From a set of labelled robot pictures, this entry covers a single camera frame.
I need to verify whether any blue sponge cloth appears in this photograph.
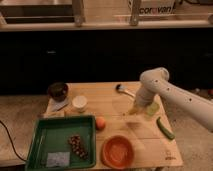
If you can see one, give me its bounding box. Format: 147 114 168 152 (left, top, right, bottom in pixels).
46 152 70 167

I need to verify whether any dark brown bowl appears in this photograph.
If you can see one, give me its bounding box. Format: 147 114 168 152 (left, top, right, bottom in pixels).
47 82 68 102

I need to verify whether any wooden block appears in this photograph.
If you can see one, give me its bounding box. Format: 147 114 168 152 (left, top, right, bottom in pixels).
43 111 65 118

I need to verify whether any green pepper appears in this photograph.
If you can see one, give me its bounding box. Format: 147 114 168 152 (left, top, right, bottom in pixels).
156 117 175 140

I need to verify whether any grape bunch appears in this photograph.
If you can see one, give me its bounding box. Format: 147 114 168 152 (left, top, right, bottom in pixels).
68 135 88 160

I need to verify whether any red bowl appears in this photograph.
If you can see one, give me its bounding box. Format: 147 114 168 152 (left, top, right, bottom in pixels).
101 136 134 170

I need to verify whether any knife with white blade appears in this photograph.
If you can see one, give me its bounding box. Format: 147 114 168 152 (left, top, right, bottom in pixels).
47 99 69 112

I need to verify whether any yellow banana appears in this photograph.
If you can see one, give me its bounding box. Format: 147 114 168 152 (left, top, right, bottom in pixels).
128 105 140 115

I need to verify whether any black-headed brush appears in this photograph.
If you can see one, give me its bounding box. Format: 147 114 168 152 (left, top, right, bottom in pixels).
116 84 135 97

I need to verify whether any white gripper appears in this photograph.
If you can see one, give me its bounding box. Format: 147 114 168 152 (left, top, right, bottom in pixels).
135 87 155 107

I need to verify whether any light green cup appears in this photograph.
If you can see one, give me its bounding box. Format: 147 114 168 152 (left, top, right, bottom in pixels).
146 102 159 116

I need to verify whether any white cup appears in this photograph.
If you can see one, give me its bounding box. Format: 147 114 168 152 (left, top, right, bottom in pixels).
72 95 87 112

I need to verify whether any black cable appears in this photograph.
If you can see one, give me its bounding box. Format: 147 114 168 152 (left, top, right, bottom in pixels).
0 119 27 163

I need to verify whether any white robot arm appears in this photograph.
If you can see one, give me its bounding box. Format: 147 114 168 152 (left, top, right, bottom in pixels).
135 67 213 132

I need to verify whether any white caravan box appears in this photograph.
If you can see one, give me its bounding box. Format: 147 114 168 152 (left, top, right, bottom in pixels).
139 0 175 15

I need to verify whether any orange fruit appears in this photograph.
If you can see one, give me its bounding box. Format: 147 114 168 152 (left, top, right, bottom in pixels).
95 117 106 130

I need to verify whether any green tray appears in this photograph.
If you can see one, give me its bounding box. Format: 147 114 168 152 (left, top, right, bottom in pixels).
25 115 96 171

